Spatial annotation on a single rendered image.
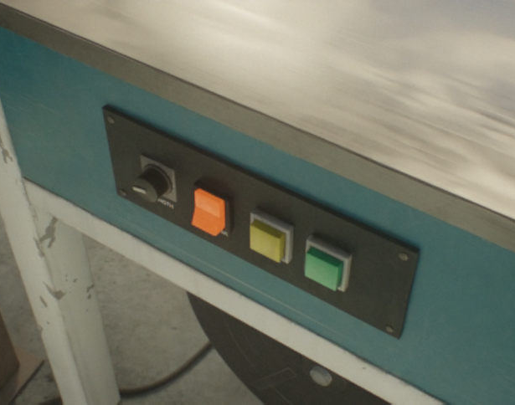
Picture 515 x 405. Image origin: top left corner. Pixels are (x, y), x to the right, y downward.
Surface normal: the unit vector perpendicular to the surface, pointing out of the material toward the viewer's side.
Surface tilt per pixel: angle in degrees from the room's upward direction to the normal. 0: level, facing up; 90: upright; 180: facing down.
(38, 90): 90
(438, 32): 0
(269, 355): 90
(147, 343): 0
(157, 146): 90
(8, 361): 90
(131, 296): 0
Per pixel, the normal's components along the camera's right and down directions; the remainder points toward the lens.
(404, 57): 0.00, -0.71
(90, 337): 0.83, 0.40
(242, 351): -0.56, 0.59
